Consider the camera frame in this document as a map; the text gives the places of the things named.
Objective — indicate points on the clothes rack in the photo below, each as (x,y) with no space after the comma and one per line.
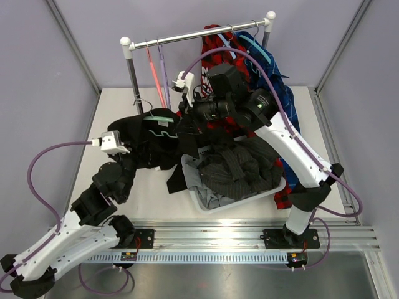
(129,47)

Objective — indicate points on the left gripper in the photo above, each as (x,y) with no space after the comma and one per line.
(129,155)

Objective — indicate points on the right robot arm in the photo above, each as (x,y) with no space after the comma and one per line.
(259,112)

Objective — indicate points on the grey shirt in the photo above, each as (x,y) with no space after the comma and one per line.
(207,198)

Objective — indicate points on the light blue hanger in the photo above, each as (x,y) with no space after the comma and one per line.
(227,43)

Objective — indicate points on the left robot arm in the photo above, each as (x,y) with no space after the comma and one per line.
(91,225)

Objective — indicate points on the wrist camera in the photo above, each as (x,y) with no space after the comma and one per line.
(184,84)
(110,143)

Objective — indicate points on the aluminium rail base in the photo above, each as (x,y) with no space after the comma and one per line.
(213,243)

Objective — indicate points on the white plastic basket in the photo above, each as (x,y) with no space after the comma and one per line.
(245,199)

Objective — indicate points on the mint green hanger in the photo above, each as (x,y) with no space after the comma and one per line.
(161,120)

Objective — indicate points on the black pinstripe shirt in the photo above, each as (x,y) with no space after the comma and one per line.
(241,168)

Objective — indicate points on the black plain shirt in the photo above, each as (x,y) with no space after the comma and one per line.
(162,152)

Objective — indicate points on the blue plaid shirt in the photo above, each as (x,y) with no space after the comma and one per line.
(285,94)

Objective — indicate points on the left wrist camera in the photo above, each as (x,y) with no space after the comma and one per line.
(110,143)

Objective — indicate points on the lilac hanger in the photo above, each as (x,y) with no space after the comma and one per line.
(164,75)

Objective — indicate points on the teal hanger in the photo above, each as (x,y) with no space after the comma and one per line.
(252,46)

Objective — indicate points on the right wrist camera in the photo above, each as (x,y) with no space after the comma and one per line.
(184,84)

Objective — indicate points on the red black plaid shirt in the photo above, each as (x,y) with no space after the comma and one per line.
(213,41)

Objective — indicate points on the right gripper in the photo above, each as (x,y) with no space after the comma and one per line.
(195,109)

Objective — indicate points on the pink hanger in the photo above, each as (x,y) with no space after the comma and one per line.
(155,77)

